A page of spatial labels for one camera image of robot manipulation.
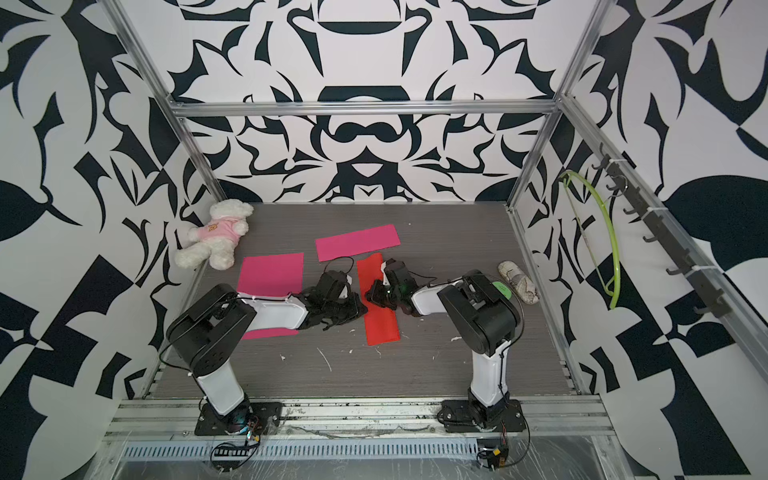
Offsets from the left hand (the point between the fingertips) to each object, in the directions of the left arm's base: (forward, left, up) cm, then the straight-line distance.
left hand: (369, 304), depth 92 cm
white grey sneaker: (+4, -46, +3) cm, 47 cm away
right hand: (+5, +2, 0) cm, 5 cm away
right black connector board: (-39, -28, -2) cm, 48 cm away
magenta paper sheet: (+24, +5, -1) cm, 25 cm away
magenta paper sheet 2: (+12, +32, -1) cm, 34 cm away
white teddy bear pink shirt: (+22, +50, +6) cm, 55 cm away
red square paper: (-6, -4, 0) cm, 7 cm away
